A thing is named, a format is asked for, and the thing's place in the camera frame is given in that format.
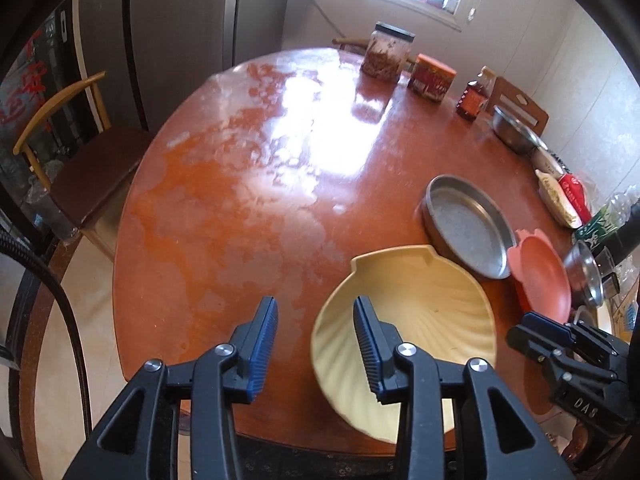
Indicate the clear jar with snacks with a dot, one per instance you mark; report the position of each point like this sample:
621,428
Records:
387,52

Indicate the round metal pan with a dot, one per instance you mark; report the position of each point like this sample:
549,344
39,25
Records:
465,225

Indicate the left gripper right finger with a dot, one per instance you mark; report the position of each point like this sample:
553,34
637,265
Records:
457,421

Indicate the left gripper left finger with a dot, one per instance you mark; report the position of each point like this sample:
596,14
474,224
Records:
137,436

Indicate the white dish with food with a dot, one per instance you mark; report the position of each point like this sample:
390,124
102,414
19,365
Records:
554,198

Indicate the grey refrigerator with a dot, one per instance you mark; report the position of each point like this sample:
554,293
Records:
155,53

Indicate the wooden chair behind table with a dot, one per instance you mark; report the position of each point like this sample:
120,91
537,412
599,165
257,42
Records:
517,103

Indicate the yellow shell-shaped plate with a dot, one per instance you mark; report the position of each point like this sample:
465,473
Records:
434,304

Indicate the green drink bottle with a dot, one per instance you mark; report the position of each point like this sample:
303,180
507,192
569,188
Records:
607,220

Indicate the red lidded jar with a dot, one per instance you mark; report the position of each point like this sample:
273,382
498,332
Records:
431,78

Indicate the yellow-framed brown chair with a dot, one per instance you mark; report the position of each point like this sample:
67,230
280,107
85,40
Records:
97,173

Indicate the small steel bowl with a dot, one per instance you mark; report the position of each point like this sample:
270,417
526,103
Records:
584,277

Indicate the red snack packet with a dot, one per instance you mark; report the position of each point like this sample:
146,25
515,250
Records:
576,195

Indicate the large steel bowl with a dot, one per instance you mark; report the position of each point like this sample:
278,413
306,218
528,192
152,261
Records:
513,133

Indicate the pink plastic plate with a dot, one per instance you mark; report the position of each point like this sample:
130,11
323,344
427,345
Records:
540,279

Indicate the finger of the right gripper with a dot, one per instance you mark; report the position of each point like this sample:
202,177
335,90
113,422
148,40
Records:
539,348
550,324

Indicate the brown sauce bottle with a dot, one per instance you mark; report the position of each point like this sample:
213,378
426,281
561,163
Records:
476,94

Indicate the black thermos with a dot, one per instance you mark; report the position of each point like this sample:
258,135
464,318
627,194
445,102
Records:
620,244

